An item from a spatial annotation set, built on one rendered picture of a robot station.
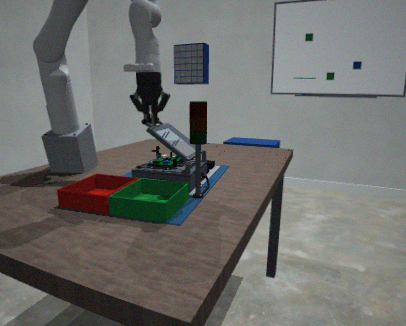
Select red open-top bin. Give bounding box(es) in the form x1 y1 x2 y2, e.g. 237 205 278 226
57 174 139 214

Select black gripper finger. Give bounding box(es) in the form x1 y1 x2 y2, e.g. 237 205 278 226
129 91 150 119
149 90 170 126

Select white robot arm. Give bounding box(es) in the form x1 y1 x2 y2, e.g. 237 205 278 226
33 0 162 134

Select green open-top bin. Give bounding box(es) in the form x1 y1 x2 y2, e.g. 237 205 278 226
108 178 190 222

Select green circuit board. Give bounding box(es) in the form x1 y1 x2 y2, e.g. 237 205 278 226
148 154 181 166

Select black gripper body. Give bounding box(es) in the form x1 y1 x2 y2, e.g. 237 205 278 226
136 72 163 102

